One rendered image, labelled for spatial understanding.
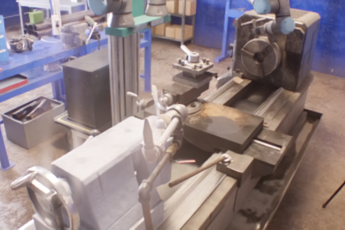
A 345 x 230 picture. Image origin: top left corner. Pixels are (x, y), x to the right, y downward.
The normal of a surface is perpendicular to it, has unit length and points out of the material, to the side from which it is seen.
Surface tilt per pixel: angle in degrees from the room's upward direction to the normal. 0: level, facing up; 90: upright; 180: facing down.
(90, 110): 90
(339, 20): 90
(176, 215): 0
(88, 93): 90
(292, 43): 90
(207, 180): 0
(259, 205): 0
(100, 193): 76
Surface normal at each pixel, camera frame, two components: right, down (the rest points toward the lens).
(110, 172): 0.82, 0.15
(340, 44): -0.56, 0.37
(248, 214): 0.03, -0.89
